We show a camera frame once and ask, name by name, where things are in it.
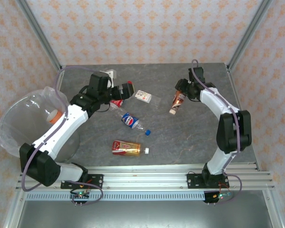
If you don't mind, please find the red label plastic bottle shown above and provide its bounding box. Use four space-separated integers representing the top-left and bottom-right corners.
108 81 135 114

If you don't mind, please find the blue label plastic bottle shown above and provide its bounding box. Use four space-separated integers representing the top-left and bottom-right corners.
116 110 152 137

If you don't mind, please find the gold and red bottle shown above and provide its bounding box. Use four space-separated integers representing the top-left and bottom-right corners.
111 140 150 158

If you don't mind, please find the round translucent bin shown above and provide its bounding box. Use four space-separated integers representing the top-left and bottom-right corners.
0 91 81 163

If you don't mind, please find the white label plastic bottle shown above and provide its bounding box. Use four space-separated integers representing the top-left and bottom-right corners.
133 89 162 106

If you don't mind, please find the orange and white bottle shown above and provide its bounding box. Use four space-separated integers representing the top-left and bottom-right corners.
45 109 64 124

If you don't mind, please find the right circuit board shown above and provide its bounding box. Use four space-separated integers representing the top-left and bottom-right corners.
204 191 233 204

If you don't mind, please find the circuit board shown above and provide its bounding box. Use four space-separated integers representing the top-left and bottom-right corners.
204 191 233 204
70 191 90 205

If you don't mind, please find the left circuit board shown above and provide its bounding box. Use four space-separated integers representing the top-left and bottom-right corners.
70 191 90 205

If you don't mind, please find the grey metal lower panel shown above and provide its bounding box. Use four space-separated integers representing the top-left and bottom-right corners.
16 200 276 228

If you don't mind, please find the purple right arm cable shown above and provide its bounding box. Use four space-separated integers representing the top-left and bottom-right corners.
190 59 243 204

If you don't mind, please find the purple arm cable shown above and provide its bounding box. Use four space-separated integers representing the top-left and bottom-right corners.
190 59 243 204
21 66 110 205

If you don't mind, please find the aluminium frame post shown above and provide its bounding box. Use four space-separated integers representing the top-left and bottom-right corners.
16 0 64 71
227 0 274 71

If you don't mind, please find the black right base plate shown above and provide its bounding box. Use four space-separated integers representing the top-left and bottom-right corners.
187 172 230 190

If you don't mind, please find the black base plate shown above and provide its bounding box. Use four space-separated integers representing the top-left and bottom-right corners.
60 174 104 190
187 172 230 190

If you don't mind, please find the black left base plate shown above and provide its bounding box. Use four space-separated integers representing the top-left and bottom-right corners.
60 174 104 190

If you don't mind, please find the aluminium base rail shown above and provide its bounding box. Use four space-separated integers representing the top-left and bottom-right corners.
15 162 275 193

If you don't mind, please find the grey slotted cable duct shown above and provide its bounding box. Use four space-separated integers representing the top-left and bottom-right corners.
25 191 206 201

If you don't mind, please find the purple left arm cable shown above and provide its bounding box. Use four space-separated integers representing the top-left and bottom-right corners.
21 66 110 205

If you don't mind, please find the aluminium frame leg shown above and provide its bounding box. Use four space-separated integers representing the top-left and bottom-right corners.
262 190 285 228
2 191 27 228

